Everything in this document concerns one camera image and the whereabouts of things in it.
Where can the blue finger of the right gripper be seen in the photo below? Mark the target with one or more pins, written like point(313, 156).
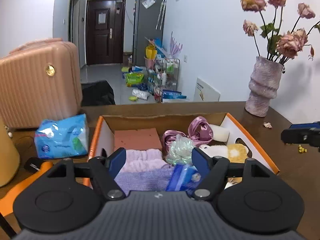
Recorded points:
point(313, 125)

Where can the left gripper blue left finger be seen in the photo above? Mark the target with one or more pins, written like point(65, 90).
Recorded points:
point(115, 162)

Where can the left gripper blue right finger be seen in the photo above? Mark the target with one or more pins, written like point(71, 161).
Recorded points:
point(201, 161)

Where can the lavender fluffy headband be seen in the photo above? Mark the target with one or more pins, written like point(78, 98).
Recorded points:
point(143, 161)

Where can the blue tissue packet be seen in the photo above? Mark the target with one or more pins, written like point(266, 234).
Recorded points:
point(184, 178)

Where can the iridescent mesh bath pouf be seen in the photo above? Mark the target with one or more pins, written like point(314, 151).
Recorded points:
point(180, 151)

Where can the pink layered sponge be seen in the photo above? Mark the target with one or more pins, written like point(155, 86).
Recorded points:
point(137, 139)

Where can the pink satin bow scrunchie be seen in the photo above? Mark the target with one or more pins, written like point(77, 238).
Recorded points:
point(199, 131)

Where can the white foam roll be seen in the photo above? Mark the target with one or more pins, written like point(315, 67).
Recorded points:
point(220, 134)

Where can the white yellow plush toy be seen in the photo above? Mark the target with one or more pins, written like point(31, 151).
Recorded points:
point(235, 153)

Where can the purple woven cloth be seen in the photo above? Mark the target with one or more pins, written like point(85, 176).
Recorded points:
point(154, 180)

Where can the red cardboard box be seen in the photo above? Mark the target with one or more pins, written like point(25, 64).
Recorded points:
point(103, 137)

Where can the fallen rose petal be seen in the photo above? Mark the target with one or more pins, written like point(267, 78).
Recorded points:
point(267, 125)

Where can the blue wet wipes pack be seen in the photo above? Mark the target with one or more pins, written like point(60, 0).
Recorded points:
point(62, 139)

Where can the pink textured vase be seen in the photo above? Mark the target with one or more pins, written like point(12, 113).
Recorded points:
point(263, 85)

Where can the black bag on floor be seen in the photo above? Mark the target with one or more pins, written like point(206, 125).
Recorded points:
point(97, 94)

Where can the dried pink roses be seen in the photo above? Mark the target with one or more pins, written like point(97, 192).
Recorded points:
point(286, 26)

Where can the green detergent bag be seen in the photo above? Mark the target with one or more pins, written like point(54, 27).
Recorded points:
point(134, 79)

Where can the yellow thermos jug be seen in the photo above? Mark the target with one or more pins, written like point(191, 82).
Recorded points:
point(9, 157)

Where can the pink ribbed suitcase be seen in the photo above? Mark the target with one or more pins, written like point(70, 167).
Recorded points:
point(40, 80)

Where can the yellow bucket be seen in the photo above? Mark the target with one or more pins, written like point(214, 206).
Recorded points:
point(151, 52)

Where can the orange plastic shoehorn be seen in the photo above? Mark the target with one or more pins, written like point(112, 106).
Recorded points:
point(6, 203)

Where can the dark brown entrance door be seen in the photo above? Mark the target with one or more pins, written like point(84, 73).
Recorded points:
point(105, 22)

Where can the grey refrigerator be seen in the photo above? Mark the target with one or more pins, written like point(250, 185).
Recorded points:
point(145, 20)

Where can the white board against wall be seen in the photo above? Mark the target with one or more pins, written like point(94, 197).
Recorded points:
point(205, 93)

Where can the wire storage rack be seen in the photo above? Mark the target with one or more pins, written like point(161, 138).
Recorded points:
point(166, 78)

